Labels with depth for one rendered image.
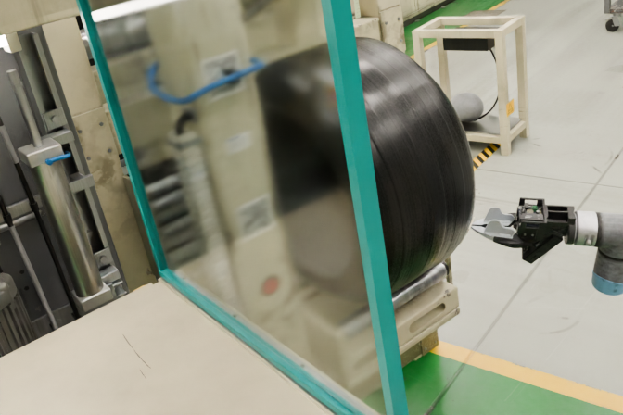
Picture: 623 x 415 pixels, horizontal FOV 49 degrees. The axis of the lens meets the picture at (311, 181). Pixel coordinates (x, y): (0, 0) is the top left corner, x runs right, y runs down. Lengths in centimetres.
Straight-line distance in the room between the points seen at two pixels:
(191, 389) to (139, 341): 15
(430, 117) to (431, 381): 154
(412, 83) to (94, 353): 79
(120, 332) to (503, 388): 188
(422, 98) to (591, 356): 168
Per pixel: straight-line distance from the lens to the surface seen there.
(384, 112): 132
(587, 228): 155
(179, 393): 89
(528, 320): 300
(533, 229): 152
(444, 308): 168
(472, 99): 457
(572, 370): 278
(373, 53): 144
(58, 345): 106
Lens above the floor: 181
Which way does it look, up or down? 24 degrees down
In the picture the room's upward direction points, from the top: 10 degrees counter-clockwise
